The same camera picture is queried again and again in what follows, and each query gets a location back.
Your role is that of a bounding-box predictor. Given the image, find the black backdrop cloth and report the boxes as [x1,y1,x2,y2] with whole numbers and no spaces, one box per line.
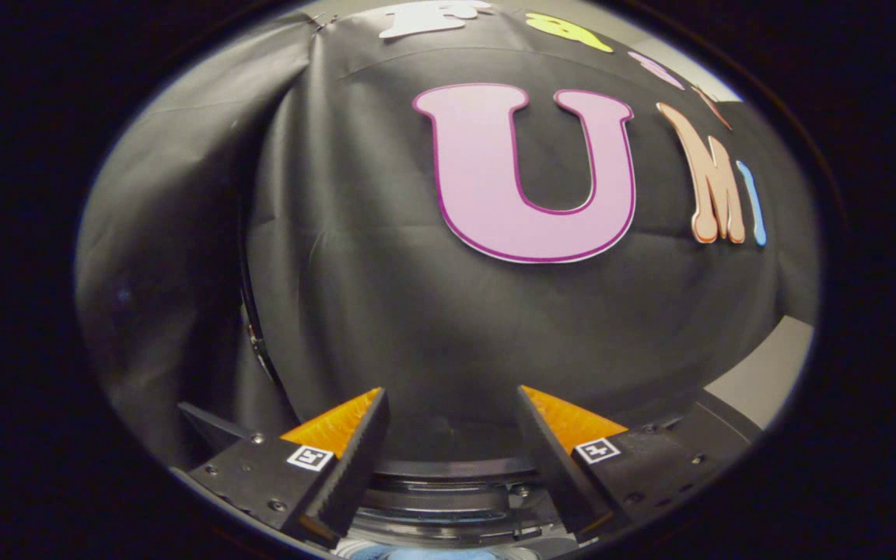
[75,0,821,467]

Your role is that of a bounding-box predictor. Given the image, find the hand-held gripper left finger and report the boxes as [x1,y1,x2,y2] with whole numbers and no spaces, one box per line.
[170,387,391,550]

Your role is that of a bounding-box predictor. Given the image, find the light blue shirt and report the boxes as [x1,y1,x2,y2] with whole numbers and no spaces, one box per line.
[351,543,530,560]

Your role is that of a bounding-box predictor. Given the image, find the white cabinet with grey top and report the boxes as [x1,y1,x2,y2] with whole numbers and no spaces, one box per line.
[703,315,816,430]

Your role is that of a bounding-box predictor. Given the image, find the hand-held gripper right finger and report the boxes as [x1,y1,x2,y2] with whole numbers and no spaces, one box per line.
[515,385,721,544]

